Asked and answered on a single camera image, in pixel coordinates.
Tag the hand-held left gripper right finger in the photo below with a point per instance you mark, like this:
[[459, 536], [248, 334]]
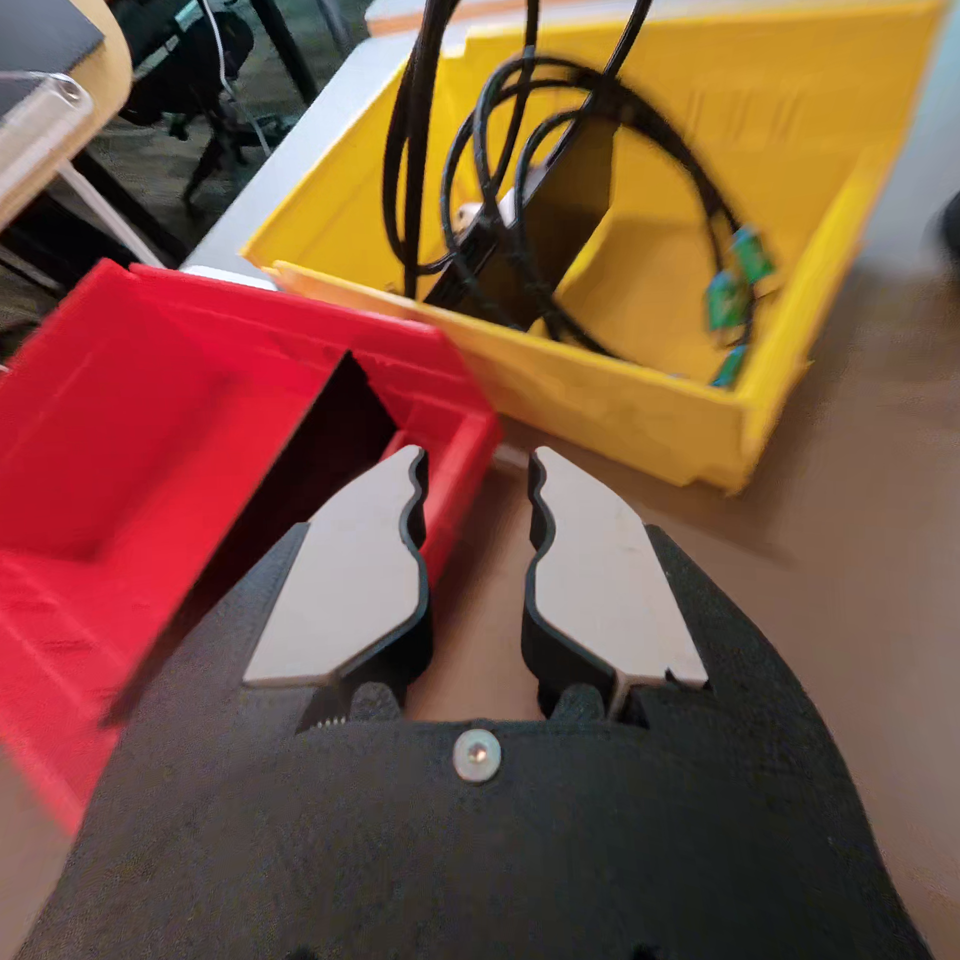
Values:
[[600, 592]]

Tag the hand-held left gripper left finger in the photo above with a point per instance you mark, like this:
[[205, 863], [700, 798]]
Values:
[[352, 585]]

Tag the red plastic bin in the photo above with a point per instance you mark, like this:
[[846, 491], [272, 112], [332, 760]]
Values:
[[112, 465]]

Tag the yellow plastic bin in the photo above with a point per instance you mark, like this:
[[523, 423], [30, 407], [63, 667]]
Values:
[[787, 150]]

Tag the black bin divider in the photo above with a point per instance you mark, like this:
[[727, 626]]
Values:
[[555, 247], [300, 465]]

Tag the white board stand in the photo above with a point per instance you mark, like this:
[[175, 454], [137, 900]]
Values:
[[37, 127]]

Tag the black office chair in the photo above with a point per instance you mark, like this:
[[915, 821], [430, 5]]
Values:
[[187, 52]]

